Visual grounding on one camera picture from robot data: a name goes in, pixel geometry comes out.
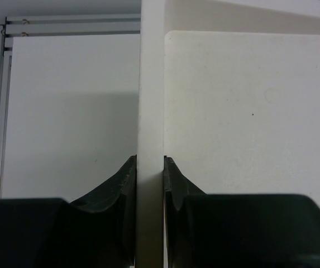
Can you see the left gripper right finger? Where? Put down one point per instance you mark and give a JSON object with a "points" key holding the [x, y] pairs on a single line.
{"points": [[237, 230]]}

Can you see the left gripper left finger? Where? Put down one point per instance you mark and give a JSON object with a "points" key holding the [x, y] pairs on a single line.
{"points": [[95, 230]]}

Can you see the white drawer cabinet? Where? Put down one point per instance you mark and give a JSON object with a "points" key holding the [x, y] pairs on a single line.
{"points": [[231, 91]]}

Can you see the aluminium frame rail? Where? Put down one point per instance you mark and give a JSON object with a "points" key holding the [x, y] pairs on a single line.
{"points": [[68, 102]]}

